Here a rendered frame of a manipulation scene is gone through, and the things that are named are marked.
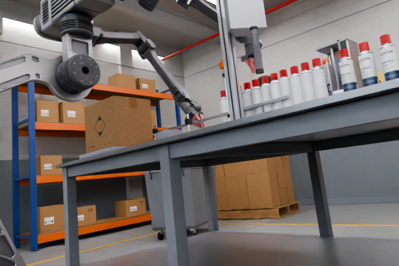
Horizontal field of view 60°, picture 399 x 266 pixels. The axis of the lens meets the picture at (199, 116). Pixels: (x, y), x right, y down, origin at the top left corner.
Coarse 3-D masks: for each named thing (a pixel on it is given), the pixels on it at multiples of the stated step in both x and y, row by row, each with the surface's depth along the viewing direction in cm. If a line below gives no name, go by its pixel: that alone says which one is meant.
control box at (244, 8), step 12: (228, 0) 154; (240, 0) 154; (252, 0) 155; (228, 12) 153; (240, 12) 153; (252, 12) 154; (264, 12) 155; (228, 24) 154; (240, 24) 152; (252, 24) 153; (264, 24) 154; (240, 36) 161
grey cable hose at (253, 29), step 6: (252, 30) 151; (252, 36) 151; (258, 36) 152; (252, 42) 151; (258, 42) 150; (258, 48) 149; (258, 54) 149; (258, 60) 148; (258, 66) 148; (258, 72) 148
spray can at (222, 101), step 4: (220, 92) 177; (224, 92) 176; (224, 96) 175; (220, 100) 175; (224, 100) 174; (220, 104) 175; (224, 104) 174; (220, 108) 176; (224, 108) 173; (224, 112) 173; (224, 116) 173; (224, 120) 173; (228, 120) 172
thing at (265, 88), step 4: (264, 76) 158; (264, 80) 158; (264, 84) 157; (268, 84) 156; (264, 88) 156; (268, 88) 156; (264, 92) 156; (268, 92) 156; (264, 96) 156; (268, 96) 155; (264, 100) 156; (268, 104) 155; (264, 108) 156; (268, 108) 154; (272, 108) 154
